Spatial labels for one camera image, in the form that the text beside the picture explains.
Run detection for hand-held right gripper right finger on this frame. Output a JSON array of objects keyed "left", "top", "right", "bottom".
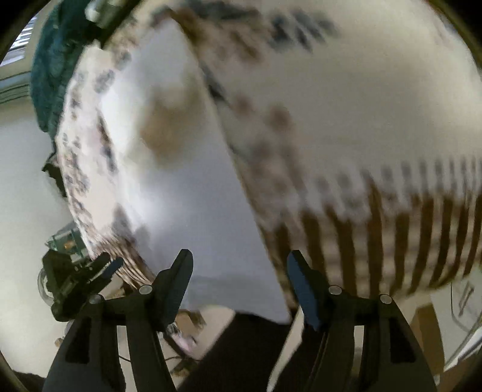
[{"left": 287, "top": 250, "right": 438, "bottom": 392}]

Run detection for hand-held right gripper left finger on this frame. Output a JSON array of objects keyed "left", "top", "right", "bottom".
[{"left": 42, "top": 249, "right": 194, "bottom": 392}]

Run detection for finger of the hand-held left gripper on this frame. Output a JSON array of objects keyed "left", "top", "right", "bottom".
[{"left": 89, "top": 252, "right": 125, "bottom": 281}]

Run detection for white small garment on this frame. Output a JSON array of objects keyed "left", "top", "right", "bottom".
[{"left": 96, "top": 17, "right": 296, "bottom": 325}]

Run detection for dark pants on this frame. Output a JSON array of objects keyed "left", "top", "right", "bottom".
[{"left": 177, "top": 310, "right": 328, "bottom": 392}]

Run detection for cardboard box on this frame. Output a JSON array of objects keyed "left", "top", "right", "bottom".
[{"left": 410, "top": 305, "right": 454, "bottom": 379}]

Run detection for clear plastic container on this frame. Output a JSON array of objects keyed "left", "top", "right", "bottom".
[{"left": 446, "top": 277, "right": 482, "bottom": 372}]

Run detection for patterned striped blanket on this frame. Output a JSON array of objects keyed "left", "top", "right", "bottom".
[{"left": 53, "top": 0, "right": 482, "bottom": 313}]

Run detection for teal cloth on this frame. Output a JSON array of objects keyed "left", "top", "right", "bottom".
[{"left": 30, "top": 0, "right": 104, "bottom": 133}]

